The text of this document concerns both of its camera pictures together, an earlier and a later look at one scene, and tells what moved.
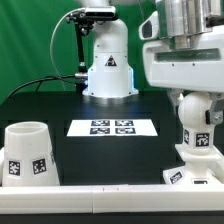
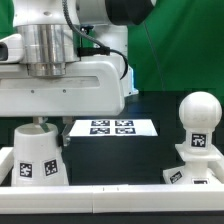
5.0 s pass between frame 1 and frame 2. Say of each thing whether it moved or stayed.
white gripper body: moved
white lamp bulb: stayed
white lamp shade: moved
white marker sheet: stayed
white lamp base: stayed
